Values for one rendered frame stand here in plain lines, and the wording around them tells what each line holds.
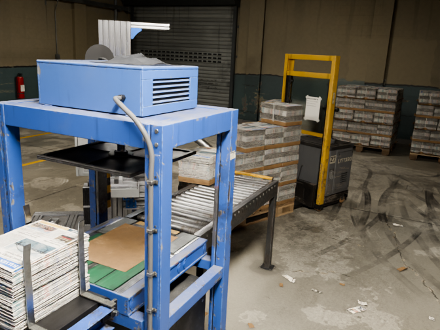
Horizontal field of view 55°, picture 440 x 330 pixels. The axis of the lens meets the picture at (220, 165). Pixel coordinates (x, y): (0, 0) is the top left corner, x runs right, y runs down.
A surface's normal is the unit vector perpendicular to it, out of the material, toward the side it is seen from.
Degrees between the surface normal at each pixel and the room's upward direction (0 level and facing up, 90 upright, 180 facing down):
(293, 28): 90
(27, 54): 90
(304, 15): 90
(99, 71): 90
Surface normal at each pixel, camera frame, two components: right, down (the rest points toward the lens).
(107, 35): 0.19, 0.26
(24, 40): 0.89, 0.15
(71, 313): 0.05, -0.97
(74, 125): -0.45, 0.21
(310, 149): -0.76, 0.13
